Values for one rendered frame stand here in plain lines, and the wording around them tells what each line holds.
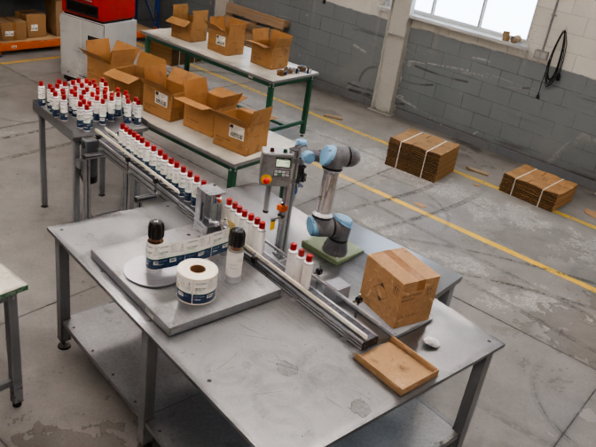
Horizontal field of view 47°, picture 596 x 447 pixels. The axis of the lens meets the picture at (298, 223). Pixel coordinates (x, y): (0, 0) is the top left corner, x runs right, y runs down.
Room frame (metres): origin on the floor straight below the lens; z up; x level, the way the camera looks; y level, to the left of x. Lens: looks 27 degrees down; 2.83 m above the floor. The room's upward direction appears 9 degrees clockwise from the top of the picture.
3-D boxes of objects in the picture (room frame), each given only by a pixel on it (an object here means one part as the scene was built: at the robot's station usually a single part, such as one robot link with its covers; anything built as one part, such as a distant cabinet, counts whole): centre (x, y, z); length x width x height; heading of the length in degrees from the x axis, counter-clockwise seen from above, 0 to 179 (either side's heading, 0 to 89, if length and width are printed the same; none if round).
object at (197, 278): (2.84, 0.45, 0.95); 0.20 x 0.20 x 0.14
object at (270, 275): (3.28, 0.15, 0.85); 1.65 x 0.11 x 0.05; 45
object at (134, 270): (2.98, 0.70, 0.89); 0.31 x 0.31 x 0.01
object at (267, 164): (3.42, 0.16, 1.38); 0.17 x 0.10 x 0.19; 100
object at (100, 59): (6.17, 1.96, 0.97); 0.45 x 0.40 x 0.37; 146
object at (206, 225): (3.52, 0.51, 1.01); 0.14 x 0.13 x 0.26; 45
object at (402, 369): (2.57, -0.55, 0.85); 0.30 x 0.26 x 0.04; 45
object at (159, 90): (5.63, 1.27, 0.97); 0.45 x 0.38 x 0.37; 147
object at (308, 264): (3.05, -0.09, 0.98); 0.05 x 0.05 x 0.20
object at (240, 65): (8.08, 1.15, 0.39); 2.20 x 0.80 x 0.78; 54
